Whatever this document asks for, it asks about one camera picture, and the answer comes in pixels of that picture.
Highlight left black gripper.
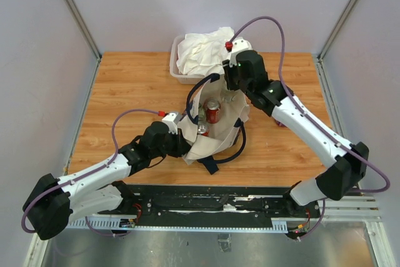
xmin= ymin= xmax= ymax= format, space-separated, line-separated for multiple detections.
xmin=151 ymin=127 xmax=192 ymax=159

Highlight clear glass bottle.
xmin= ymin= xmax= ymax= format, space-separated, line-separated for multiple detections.
xmin=197 ymin=104 xmax=206 ymax=122
xmin=220 ymin=87 xmax=238 ymax=103

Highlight beige canvas tote bag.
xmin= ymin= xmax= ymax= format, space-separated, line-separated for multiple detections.
xmin=178 ymin=73 xmax=250 ymax=174

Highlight purple soda can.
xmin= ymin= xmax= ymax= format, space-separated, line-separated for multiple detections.
xmin=274 ymin=119 xmax=286 ymax=128

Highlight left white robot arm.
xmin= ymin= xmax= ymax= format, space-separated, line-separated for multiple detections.
xmin=21 ymin=121 xmax=191 ymax=241

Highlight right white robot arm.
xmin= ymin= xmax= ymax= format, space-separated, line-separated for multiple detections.
xmin=222 ymin=50 xmax=369 ymax=217

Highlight red soda can front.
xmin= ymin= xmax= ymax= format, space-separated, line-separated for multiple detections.
xmin=197 ymin=121 xmax=209 ymax=136

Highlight red soda can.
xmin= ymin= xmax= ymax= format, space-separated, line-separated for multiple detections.
xmin=204 ymin=98 xmax=221 ymax=124
xmin=197 ymin=121 xmax=209 ymax=136

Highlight white crumpled cloth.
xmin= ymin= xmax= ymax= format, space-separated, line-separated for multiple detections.
xmin=176 ymin=27 xmax=234 ymax=77

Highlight red soda can back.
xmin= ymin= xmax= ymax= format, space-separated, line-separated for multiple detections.
xmin=204 ymin=98 xmax=221 ymax=124

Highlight clear plastic bin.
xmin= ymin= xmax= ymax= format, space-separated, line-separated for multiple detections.
xmin=169 ymin=35 xmax=204 ymax=85

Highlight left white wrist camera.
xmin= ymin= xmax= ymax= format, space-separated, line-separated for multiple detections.
xmin=161 ymin=111 xmax=182 ymax=134

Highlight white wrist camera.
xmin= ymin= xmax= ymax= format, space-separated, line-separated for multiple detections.
xmin=225 ymin=38 xmax=253 ymax=64
xmin=161 ymin=111 xmax=182 ymax=134

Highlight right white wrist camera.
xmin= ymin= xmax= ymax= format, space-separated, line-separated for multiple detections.
xmin=225 ymin=38 xmax=253 ymax=64

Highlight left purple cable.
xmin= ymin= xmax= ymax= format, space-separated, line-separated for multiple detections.
xmin=20 ymin=108 xmax=163 ymax=233

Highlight purple cable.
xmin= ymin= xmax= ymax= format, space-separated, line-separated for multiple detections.
xmin=231 ymin=16 xmax=391 ymax=194
xmin=20 ymin=108 xmax=163 ymax=233

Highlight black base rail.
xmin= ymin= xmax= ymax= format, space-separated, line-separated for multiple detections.
xmin=62 ymin=182 xmax=323 ymax=230

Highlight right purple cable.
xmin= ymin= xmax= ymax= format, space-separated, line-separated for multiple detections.
xmin=231 ymin=16 xmax=391 ymax=194

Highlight left aluminium frame post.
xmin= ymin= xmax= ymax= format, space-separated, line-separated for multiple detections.
xmin=46 ymin=0 xmax=103 ymax=61

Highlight aluminium frame post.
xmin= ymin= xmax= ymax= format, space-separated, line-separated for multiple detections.
xmin=46 ymin=0 xmax=103 ymax=61
xmin=318 ymin=0 xmax=381 ymax=60

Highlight right aluminium frame post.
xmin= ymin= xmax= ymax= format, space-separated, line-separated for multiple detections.
xmin=318 ymin=0 xmax=381 ymax=60

